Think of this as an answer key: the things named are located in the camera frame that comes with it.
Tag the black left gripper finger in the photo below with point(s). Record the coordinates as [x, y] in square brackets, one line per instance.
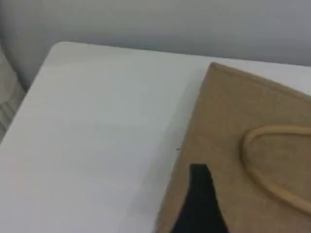
[200, 206]

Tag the brown jute tote bag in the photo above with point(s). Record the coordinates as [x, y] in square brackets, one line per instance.
[223, 116]

